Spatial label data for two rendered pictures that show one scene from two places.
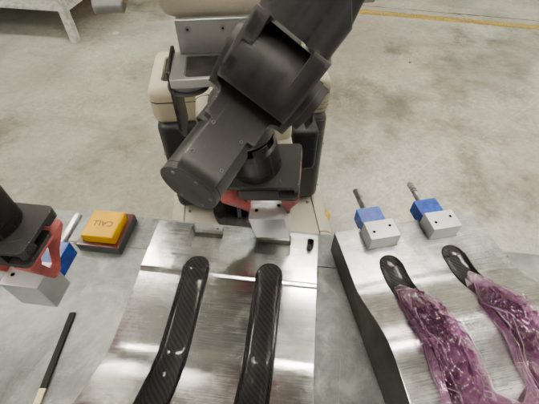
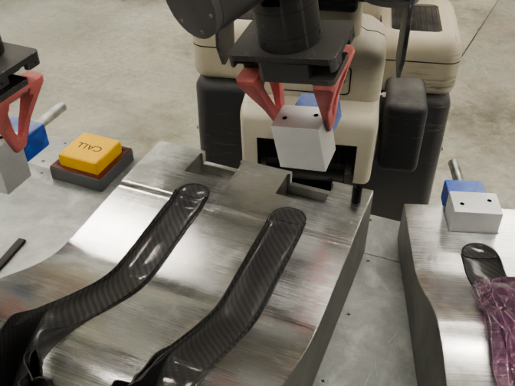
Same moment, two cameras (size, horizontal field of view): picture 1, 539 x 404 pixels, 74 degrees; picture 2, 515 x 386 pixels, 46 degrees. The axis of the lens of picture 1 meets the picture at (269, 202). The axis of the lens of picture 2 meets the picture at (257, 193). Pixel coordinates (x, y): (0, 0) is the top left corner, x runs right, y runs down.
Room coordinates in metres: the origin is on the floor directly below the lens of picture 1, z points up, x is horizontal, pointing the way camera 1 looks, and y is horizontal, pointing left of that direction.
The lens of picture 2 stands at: (-0.19, -0.09, 1.28)
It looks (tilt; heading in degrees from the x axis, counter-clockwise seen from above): 38 degrees down; 16
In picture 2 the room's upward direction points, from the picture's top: straight up
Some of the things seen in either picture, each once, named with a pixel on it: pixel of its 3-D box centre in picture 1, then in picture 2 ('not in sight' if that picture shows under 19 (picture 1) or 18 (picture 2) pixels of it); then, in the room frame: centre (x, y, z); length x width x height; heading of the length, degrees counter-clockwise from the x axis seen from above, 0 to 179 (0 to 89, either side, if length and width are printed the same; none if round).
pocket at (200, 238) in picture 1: (207, 242); (215, 178); (0.33, 0.10, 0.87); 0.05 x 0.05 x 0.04; 83
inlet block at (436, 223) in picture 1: (424, 208); not in sight; (0.42, -0.28, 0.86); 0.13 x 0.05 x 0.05; 10
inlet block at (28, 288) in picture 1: (55, 252); (24, 135); (0.27, 0.29, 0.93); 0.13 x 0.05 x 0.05; 173
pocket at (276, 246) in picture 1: (273, 248); (304, 201); (0.32, -0.01, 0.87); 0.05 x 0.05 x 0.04; 83
